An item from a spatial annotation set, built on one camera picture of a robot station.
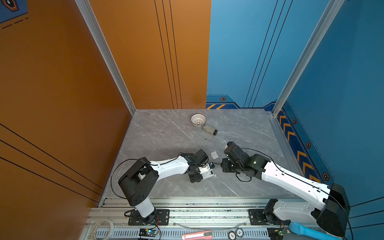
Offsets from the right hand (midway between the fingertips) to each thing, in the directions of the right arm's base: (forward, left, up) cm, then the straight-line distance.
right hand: (220, 165), depth 78 cm
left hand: (+1, +12, -12) cm, 17 cm away
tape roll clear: (-25, +54, -12) cm, 60 cm away
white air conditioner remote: (-2, +8, -1) cm, 8 cm away
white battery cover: (+12, +2, -10) cm, 15 cm away
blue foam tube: (-26, -34, -10) cm, 44 cm away
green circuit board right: (-28, -25, -14) cm, 40 cm away
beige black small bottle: (+31, +3, -8) cm, 32 cm away
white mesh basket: (+42, +12, -8) cm, 44 cm away
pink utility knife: (-29, +10, -13) cm, 33 cm away
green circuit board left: (-28, +36, -13) cm, 47 cm away
